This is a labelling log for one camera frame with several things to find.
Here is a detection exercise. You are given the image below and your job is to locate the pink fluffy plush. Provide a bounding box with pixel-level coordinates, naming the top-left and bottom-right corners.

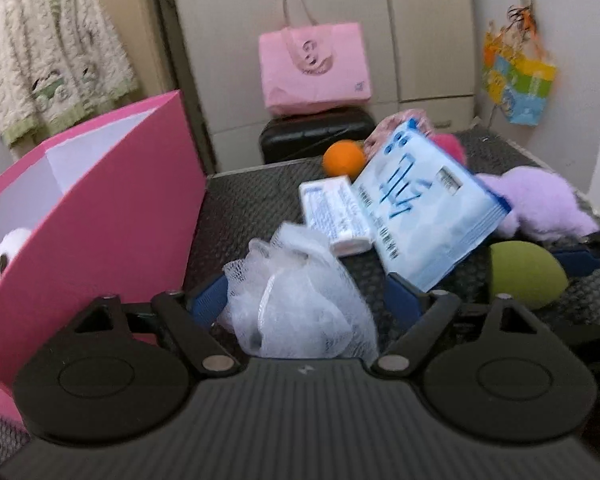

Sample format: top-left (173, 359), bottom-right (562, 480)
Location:
top-left (427, 132), bottom-right (468, 166)

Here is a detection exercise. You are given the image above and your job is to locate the black honeycomb mat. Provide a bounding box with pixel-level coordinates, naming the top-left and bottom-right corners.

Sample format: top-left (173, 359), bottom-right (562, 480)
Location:
top-left (0, 129), bottom-right (600, 461)

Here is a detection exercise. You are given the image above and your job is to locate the purple plush toy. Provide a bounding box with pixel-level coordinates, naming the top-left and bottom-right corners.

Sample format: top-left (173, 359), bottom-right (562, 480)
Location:
top-left (475, 166), bottom-right (600, 241)

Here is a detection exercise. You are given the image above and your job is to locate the pink floral cloth cap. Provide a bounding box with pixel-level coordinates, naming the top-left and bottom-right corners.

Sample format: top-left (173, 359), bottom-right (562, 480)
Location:
top-left (362, 109), bottom-right (433, 161)

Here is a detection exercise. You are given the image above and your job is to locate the colourful gift bag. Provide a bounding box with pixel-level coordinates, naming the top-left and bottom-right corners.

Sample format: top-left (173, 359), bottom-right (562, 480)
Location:
top-left (481, 0), bottom-right (558, 127)

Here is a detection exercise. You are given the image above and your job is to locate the white plush toy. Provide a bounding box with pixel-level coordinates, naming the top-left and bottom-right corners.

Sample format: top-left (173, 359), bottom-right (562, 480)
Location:
top-left (0, 227), bottom-right (33, 281)

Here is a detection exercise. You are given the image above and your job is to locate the black suitcase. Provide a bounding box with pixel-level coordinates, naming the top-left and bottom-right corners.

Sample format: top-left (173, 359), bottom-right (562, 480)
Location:
top-left (259, 107), bottom-right (376, 165)

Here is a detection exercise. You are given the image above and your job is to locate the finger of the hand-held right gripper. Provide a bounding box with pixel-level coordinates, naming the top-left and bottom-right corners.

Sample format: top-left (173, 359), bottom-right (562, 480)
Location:
top-left (550, 215), bottom-right (600, 278)

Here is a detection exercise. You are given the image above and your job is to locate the beige wardrobe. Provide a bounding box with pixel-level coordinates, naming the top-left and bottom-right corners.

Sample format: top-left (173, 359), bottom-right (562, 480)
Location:
top-left (167, 0), bottom-right (481, 171)

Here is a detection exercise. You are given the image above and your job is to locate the green makeup sponge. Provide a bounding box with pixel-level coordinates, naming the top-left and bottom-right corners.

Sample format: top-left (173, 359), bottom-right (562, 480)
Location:
top-left (489, 241), bottom-right (573, 310)

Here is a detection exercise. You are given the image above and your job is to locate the orange makeup sponge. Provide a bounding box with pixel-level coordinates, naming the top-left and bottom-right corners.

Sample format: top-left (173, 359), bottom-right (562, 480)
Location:
top-left (322, 140), bottom-right (367, 179)

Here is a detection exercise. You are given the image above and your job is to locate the cream fleece jacket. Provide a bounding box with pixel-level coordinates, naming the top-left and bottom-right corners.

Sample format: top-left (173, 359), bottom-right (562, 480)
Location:
top-left (0, 0), bottom-right (141, 148)

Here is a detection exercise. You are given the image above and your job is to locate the white mesh bath sponge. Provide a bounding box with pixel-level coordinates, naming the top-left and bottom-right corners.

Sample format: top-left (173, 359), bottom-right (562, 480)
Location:
top-left (215, 222), bottom-right (381, 363)

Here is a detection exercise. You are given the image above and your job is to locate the pink storage box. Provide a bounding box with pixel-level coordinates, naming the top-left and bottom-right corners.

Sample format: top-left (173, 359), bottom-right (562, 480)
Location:
top-left (0, 90), bottom-right (208, 423)

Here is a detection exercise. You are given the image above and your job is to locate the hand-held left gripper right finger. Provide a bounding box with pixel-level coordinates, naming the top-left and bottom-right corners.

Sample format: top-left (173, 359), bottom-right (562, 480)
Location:
top-left (372, 272), bottom-right (538, 380)

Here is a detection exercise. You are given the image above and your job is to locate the pink tote bag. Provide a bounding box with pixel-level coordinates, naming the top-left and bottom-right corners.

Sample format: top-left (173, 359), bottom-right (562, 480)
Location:
top-left (257, 0), bottom-right (373, 116)

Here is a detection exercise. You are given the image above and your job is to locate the small white tissue pack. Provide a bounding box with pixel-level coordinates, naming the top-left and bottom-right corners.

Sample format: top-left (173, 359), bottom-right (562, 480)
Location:
top-left (298, 177), bottom-right (373, 257)

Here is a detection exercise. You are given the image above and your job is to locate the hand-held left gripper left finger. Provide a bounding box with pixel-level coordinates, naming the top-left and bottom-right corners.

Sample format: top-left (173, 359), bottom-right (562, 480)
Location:
top-left (70, 272), bottom-right (242, 378)

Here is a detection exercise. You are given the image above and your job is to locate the blue wet wipes pack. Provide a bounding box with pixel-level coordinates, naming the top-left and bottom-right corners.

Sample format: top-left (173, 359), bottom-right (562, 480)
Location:
top-left (352, 119), bottom-right (512, 293)

